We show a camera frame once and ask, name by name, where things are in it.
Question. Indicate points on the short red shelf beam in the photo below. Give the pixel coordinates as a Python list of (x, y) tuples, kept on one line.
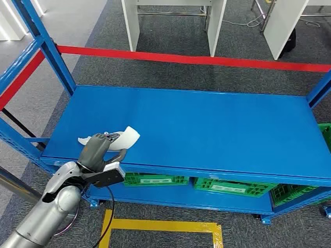
[(20, 80)]

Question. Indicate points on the white curved plastic part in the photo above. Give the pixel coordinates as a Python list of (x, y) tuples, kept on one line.
[(126, 138)]

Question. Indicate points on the white lit display block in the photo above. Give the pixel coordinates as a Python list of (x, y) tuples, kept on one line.
[(13, 20)]

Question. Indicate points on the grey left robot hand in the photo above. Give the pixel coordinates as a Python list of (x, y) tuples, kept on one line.
[(94, 152)]

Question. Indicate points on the long red shelf beam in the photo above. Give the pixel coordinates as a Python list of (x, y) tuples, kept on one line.
[(180, 59)]

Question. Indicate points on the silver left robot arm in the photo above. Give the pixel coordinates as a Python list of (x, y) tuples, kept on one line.
[(51, 208)]

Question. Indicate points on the black bag under desk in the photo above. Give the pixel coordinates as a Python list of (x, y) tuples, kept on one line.
[(291, 42)]

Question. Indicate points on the blue metal shelf rack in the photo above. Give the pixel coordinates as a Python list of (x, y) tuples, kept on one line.
[(193, 126)]

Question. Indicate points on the white desk with chrome bars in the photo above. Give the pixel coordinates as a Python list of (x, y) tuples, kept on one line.
[(282, 27), (215, 27)]

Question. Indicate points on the green folded plastic crate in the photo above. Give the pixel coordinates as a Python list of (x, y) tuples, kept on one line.
[(326, 135), (233, 187), (155, 179), (286, 193)]

